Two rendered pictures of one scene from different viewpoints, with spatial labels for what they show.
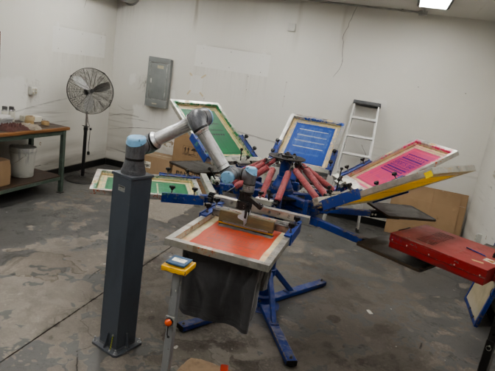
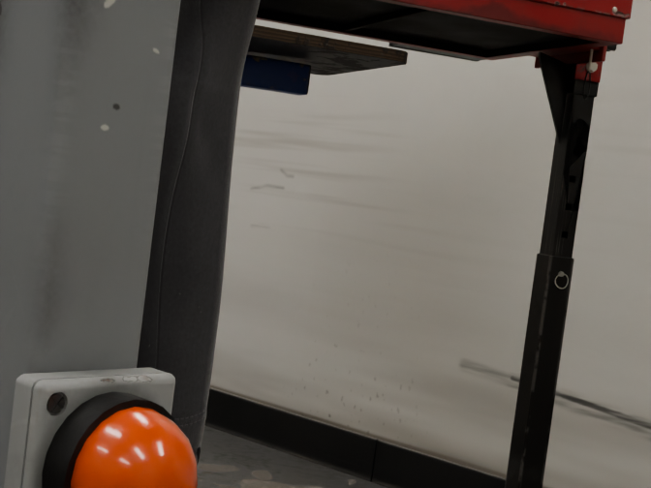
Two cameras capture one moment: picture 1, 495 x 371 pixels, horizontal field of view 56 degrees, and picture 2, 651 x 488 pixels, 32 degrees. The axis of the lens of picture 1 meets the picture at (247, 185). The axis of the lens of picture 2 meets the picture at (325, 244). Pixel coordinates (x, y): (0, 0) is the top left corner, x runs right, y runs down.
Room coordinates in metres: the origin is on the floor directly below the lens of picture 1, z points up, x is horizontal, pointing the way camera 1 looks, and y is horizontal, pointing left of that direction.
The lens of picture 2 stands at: (1.89, 0.55, 0.74)
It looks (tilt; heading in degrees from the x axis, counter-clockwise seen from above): 3 degrees down; 295
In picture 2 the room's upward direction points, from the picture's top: 7 degrees clockwise
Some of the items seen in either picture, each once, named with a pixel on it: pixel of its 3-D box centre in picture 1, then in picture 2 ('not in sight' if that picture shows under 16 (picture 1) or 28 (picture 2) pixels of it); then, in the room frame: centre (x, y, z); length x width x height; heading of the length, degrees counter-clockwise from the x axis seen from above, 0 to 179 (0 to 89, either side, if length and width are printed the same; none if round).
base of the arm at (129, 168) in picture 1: (133, 165); not in sight; (2.78, 0.71, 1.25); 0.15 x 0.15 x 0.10
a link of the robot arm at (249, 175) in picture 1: (250, 175); not in sight; (2.75, -0.01, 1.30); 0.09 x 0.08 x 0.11; 77
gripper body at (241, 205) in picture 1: (245, 200); not in sight; (2.75, 0.00, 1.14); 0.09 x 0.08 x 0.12; 74
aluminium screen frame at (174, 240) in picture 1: (239, 233); not in sight; (2.62, 0.01, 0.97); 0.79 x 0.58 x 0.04; 164
